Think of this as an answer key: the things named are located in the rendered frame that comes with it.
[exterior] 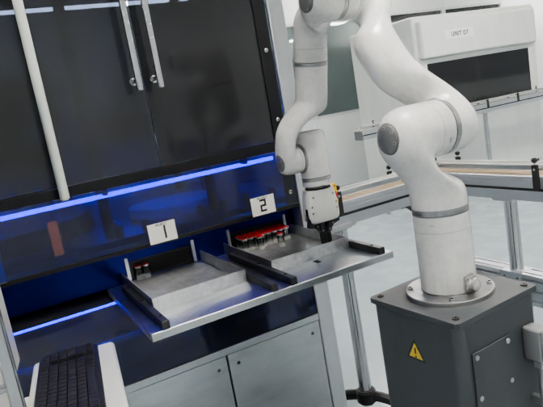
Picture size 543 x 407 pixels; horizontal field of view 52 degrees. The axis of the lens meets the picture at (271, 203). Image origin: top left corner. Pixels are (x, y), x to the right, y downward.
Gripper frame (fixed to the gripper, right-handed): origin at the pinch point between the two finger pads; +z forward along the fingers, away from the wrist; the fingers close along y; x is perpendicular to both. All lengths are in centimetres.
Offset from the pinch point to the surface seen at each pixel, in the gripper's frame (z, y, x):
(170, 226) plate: -10.6, 38.2, -23.4
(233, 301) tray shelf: 4.4, 37.1, 13.5
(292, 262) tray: 3.2, 13.4, 2.4
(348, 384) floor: 92, -42, -70
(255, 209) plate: -8.9, 9.9, -23.4
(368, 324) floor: 92, -90, -117
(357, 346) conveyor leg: 58, -30, -39
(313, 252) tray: 2.4, 6.2, 2.4
